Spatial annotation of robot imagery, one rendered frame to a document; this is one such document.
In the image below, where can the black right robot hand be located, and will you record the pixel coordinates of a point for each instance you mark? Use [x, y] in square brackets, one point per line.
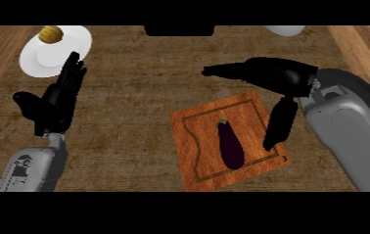
[274, 73]

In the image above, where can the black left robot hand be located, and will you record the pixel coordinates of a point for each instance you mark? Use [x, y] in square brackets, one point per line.
[55, 104]

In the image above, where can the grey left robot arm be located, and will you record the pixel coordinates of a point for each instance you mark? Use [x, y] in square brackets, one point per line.
[31, 171]

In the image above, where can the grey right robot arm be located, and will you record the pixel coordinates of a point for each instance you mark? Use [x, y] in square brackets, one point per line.
[336, 127]

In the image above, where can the brown wooden cutting board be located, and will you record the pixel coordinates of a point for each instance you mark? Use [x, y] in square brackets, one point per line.
[226, 143]

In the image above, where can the purple eggplant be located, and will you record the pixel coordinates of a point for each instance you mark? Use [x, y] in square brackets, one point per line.
[230, 145]

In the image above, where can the white rounded bowl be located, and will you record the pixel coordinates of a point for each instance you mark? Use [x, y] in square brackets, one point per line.
[284, 30]

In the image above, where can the white round plate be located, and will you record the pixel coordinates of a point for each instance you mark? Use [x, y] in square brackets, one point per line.
[55, 52]

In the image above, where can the yellow ridged round vegetable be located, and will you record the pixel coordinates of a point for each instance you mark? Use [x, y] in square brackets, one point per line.
[50, 34]

